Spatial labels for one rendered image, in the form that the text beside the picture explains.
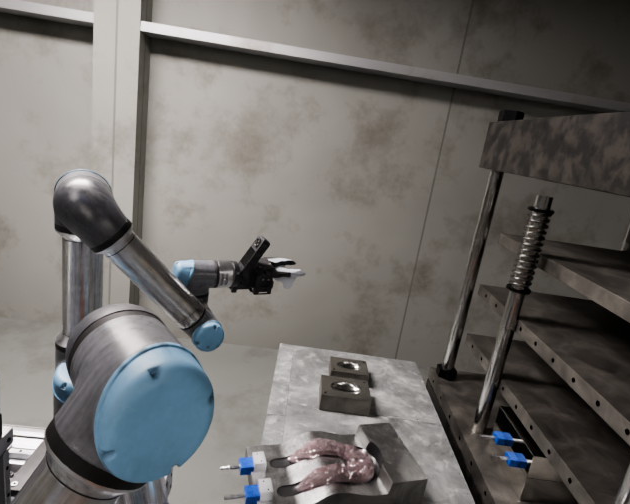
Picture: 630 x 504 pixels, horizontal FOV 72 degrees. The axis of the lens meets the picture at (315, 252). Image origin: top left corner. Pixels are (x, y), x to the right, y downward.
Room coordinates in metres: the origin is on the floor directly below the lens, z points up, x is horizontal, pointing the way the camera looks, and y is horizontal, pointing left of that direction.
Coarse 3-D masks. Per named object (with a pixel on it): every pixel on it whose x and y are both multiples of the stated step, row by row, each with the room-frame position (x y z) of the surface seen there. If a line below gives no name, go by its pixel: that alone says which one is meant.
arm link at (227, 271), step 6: (222, 264) 1.11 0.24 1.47; (228, 264) 1.12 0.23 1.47; (222, 270) 1.10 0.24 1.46; (228, 270) 1.10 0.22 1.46; (234, 270) 1.12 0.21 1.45; (222, 276) 1.09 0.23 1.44; (228, 276) 1.10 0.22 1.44; (234, 276) 1.11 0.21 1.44; (222, 282) 1.10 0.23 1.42; (228, 282) 1.10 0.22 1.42
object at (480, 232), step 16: (496, 176) 1.94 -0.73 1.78; (496, 192) 1.94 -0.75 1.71; (480, 208) 1.97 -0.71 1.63; (480, 224) 1.95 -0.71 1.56; (480, 240) 1.94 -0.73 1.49; (624, 240) 1.99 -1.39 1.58; (480, 256) 1.94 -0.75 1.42; (464, 272) 1.98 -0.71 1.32; (464, 288) 1.95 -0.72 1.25; (464, 304) 1.94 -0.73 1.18; (464, 320) 1.94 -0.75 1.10; (448, 352) 1.95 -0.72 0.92; (448, 368) 1.94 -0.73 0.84; (624, 480) 0.82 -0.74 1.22; (624, 496) 0.80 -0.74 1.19
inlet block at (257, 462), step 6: (252, 456) 1.11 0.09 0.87; (258, 456) 1.11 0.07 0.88; (264, 456) 1.11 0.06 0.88; (240, 462) 1.09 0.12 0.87; (246, 462) 1.09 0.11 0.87; (252, 462) 1.10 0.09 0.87; (258, 462) 1.08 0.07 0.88; (264, 462) 1.09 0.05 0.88; (222, 468) 1.07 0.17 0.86; (228, 468) 1.07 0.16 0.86; (234, 468) 1.08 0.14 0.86; (240, 468) 1.07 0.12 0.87; (246, 468) 1.07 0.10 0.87; (252, 468) 1.08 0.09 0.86; (258, 468) 1.08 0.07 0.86; (264, 468) 1.09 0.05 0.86; (240, 474) 1.07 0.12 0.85; (246, 474) 1.07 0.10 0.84
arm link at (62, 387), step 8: (64, 368) 0.83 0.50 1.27; (56, 376) 0.81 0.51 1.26; (64, 376) 0.81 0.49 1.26; (56, 384) 0.80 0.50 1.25; (64, 384) 0.80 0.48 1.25; (56, 392) 0.79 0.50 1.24; (64, 392) 0.79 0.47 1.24; (56, 400) 0.79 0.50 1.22; (64, 400) 0.79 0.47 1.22; (56, 408) 0.79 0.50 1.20
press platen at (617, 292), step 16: (512, 240) 1.81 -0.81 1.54; (544, 240) 1.91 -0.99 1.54; (544, 256) 1.54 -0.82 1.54; (560, 256) 1.59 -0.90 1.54; (576, 256) 1.64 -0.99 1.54; (592, 256) 1.69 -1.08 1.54; (608, 256) 1.75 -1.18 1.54; (624, 256) 1.81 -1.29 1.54; (560, 272) 1.42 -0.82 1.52; (576, 272) 1.36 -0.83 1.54; (592, 272) 1.39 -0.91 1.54; (608, 272) 1.43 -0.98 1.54; (624, 272) 1.47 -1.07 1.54; (576, 288) 1.32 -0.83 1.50; (592, 288) 1.25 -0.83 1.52; (608, 288) 1.21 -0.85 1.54; (624, 288) 1.24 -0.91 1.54; (608, 304) 1.17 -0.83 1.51; (624, 304) 1.11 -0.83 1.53
